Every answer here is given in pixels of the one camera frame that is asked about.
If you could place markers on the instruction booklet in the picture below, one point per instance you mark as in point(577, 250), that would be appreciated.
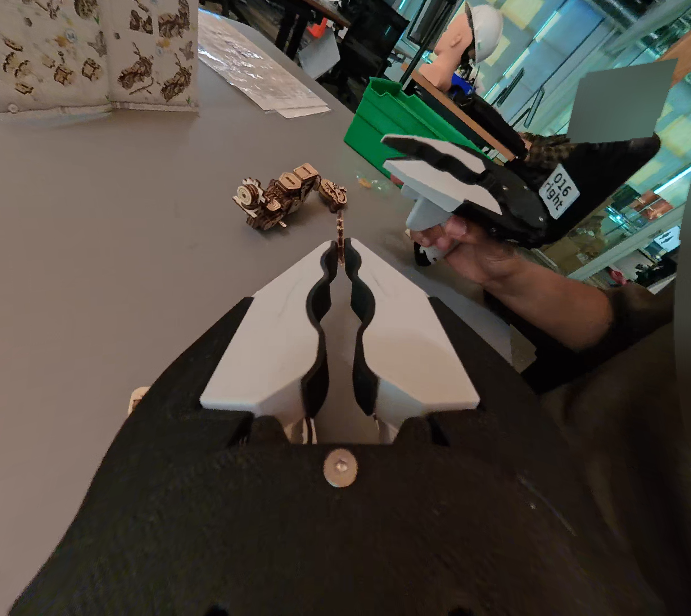
point(108, 33)

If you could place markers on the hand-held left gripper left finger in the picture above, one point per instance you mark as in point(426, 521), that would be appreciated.
point(259, 351)

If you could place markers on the mannequin head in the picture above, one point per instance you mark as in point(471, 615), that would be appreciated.
point(453, 49)

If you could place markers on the person's right hand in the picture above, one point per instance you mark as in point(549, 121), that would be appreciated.
point(480, 254)

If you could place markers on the clear plastic sleeve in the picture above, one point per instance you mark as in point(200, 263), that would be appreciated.
point(253, 70)

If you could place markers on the wooden wheel assembly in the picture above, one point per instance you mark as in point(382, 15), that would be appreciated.
point(333, 195)

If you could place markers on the green plastic bin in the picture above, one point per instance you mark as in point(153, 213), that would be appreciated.
point(388, 124)

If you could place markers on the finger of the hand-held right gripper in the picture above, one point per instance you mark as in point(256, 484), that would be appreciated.
point(453, 157)
point(442, 189)

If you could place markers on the wooden puzzle piece with tab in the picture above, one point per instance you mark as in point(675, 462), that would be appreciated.
point(340, 238)

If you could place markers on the person's right forearm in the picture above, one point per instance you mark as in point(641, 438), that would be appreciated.
point(556, 303)

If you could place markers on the white hard hat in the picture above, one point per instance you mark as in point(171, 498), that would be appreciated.
point(486, 27)

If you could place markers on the wide wooden puzzle sheet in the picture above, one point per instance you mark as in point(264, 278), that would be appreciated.
point(137, 397)

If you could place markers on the grey desk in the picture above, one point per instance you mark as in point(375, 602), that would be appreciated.
point(108, 249)

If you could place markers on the wooden motorcycle model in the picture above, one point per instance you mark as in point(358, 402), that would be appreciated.
point(280, 195)

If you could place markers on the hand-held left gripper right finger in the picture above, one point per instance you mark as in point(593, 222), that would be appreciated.
point(421, 351)

